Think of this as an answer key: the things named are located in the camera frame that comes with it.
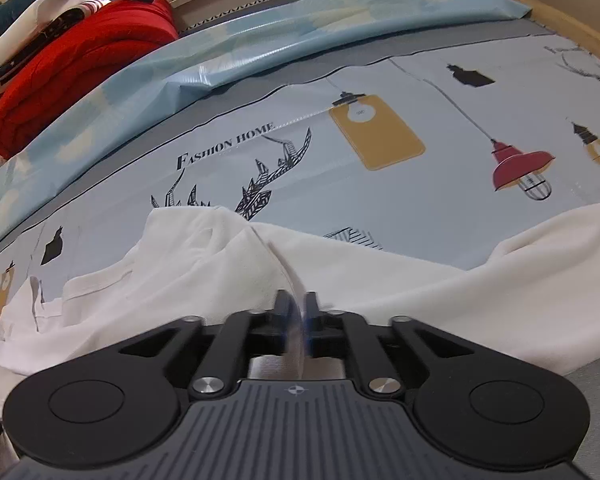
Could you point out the light blue patterned quilt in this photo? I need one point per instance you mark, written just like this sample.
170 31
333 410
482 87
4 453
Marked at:
171 78

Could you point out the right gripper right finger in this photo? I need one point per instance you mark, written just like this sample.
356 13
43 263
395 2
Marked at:
472 402

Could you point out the white t-shirt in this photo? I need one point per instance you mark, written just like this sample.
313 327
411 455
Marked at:
537 296

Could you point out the wooden bed frame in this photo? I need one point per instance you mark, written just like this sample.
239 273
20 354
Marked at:
564 24

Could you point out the printed grey bed sheet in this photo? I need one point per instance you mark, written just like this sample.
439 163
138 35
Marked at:
435 144

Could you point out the red folded quilt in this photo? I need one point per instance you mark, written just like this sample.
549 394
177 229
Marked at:
117 35

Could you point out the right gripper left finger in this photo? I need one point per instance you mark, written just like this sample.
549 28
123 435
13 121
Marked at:
114 403

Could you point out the white folded bedding pile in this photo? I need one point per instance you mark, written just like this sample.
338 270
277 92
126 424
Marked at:
39 25

